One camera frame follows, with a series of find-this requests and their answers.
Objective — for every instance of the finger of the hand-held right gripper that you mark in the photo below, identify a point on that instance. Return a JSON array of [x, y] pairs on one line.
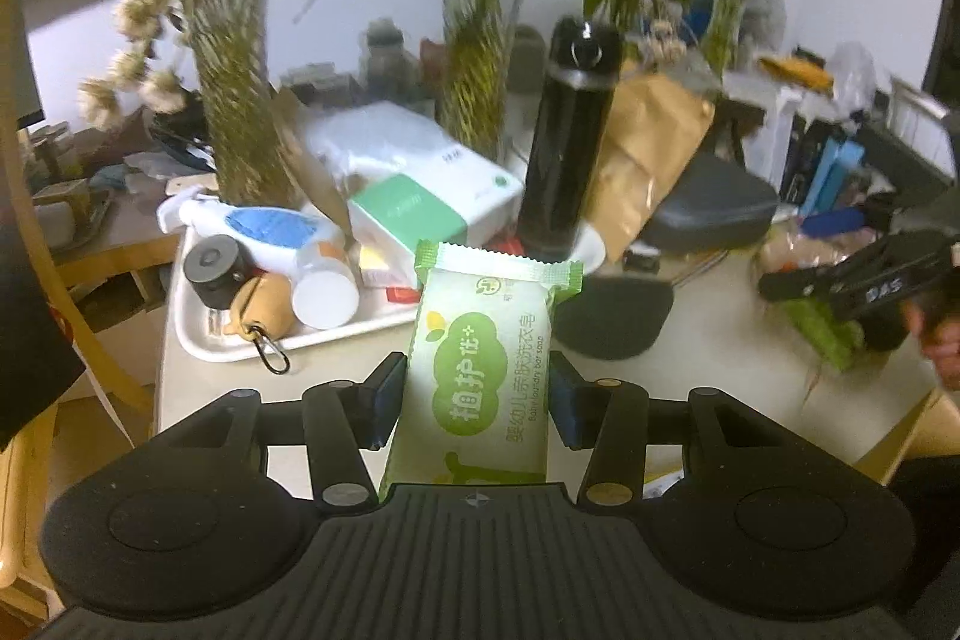
[[832, 221], [795, 284]]

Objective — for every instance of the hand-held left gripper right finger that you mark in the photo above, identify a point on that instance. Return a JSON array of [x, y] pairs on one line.
[[566, 404]]

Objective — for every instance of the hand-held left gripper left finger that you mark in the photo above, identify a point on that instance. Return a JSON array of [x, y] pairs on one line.
[[386, 396]]

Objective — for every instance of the green white soap packet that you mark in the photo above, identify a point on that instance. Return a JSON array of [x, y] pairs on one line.
[[480, 370]]

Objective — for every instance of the black soft pad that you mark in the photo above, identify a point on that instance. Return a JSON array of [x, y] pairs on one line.
[[611, 317]]

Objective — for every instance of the person's right hand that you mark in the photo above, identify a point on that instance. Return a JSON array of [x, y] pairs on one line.
[[941, 340]]

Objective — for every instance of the light blue carton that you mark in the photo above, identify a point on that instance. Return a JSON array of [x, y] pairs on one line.
[[832, 175]]

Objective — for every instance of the green packets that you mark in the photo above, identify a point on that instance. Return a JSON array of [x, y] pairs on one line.
[[821, 325]]

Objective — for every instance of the black carton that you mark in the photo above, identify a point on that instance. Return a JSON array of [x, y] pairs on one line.
[[810, 149]]

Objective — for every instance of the white carton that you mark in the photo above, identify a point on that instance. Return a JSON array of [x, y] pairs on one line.
[[772, 138]]

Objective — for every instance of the red flat box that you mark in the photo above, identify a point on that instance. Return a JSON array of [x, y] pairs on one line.
[[397, 293]]

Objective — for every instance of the grey zip case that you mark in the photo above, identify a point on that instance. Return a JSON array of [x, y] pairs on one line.
[[705, 212]]

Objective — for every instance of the white capped bottle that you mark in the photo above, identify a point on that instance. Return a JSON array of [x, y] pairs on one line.
[[324, 291]]

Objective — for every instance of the white bowl container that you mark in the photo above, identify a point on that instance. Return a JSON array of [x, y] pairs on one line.
[[919, 115]]

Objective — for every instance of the clear plastic bag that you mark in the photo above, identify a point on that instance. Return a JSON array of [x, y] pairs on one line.
[[765, 3], [851, 74]]

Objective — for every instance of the tan pouch with carabiner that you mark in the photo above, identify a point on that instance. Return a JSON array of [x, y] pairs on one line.
[[259, 310]]

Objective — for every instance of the yellow bag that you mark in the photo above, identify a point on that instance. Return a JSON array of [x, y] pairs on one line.
[[795, 70]]

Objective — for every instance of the white tray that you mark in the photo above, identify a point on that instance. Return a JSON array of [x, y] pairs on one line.
[[225, 340]]

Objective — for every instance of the green white box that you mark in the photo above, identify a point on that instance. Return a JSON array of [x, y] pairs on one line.
[[427, 209]]

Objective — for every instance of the large brown paper bag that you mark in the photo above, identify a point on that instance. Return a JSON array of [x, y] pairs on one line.
[[649, 153]]

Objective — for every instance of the blue white spray bottle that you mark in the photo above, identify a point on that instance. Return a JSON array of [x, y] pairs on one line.
[[262, 227]]

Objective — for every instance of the black round speaker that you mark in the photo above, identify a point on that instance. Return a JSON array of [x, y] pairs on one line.
[[214, 265]]

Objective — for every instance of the small brown paper bag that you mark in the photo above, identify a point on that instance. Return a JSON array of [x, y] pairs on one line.
[[315, 175]]

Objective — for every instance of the person's dark clothing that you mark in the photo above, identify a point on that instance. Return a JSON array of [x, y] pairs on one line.
[[930, 520]]

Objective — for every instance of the dried white flowers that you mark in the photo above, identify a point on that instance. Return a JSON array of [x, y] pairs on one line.
[[667, 44], [135, 55]]

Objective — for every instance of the dark blue box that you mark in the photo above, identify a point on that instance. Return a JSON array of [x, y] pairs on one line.
[[701, 3]]

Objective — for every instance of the white tissue pack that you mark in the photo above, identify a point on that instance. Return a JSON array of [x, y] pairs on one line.
[[382, 138]]

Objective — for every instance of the black thermos bottle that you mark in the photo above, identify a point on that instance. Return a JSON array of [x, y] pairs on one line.
[[559, 145]]

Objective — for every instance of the wooden side table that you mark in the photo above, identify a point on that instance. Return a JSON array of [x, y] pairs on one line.
[[112, 250]]

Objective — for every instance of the grey box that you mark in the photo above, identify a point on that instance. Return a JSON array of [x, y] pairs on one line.
[[319, 81]]

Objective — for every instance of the dark glass jar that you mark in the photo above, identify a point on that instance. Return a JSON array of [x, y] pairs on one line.
[[386, 59]]

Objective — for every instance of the dark cloth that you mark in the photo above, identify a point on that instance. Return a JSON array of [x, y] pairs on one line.
[[26, 325]]

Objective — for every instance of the wooden chair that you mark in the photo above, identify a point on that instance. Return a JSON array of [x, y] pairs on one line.
[[9, 48]]

